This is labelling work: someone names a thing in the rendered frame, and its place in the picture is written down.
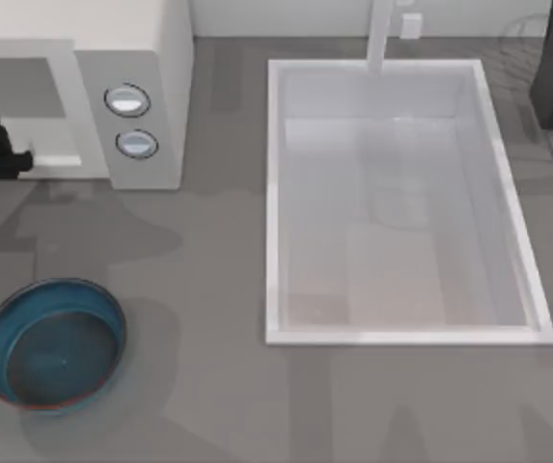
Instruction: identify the white sink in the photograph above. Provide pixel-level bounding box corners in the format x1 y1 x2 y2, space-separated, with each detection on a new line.
264 58 553 346

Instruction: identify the round microwave knob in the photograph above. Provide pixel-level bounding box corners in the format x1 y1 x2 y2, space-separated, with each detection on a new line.
103 82 152 119
115 128 160 160

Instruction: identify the pale microwave oven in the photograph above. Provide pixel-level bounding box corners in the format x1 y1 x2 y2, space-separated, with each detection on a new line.
0 0 195 191

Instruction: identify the tall white tap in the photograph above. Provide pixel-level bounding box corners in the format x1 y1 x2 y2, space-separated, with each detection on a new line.
365 0 399 76

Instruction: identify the blue bowl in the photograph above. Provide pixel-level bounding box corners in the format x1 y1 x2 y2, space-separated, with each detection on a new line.
0 277 128 417

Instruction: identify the white wall socket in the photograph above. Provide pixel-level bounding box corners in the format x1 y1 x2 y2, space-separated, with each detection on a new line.
401 13 424 41

